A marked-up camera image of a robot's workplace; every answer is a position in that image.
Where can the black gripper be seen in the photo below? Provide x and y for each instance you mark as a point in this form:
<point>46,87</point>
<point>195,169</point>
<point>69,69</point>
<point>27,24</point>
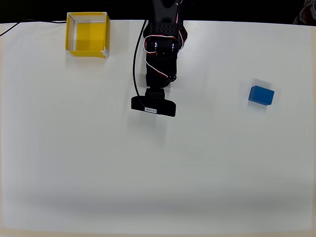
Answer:
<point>158,80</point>

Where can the blue block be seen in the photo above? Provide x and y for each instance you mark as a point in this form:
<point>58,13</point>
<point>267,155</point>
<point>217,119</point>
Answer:
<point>261,95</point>

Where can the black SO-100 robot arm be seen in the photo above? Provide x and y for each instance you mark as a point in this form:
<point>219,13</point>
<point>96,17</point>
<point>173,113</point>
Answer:
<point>164,17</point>

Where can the yellow open paper box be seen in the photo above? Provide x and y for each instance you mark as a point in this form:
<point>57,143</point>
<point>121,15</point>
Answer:
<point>90,34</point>

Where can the black webcam with white label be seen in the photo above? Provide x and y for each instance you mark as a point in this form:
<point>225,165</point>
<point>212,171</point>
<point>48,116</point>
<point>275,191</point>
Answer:
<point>163,106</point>

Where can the grey background object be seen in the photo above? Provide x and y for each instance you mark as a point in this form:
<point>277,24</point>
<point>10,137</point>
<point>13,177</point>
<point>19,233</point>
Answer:
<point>306,13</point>

